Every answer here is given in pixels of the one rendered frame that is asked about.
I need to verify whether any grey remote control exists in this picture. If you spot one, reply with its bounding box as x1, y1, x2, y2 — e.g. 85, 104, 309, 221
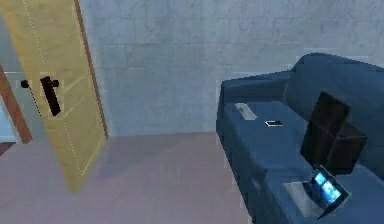
233, 102, 259, 121

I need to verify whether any black box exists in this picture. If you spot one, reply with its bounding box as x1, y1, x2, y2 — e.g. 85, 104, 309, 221
299, 91, 369, 177

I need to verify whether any yellow wooden room door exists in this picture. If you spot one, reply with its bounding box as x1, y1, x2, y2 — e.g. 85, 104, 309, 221
0, 0, 110, 195

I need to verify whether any grey open laptop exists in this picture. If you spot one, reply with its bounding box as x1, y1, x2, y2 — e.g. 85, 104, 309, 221
283, 164, 353, 220

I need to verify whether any black door handle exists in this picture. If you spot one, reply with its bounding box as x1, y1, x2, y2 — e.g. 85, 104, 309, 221
20, 76, 62, 117

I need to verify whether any brown door frame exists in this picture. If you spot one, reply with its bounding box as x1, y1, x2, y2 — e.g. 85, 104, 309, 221
0, 64, 33, 145

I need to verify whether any blue sofa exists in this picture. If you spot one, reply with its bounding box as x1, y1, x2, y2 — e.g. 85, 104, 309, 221
215, 52, 384, 224

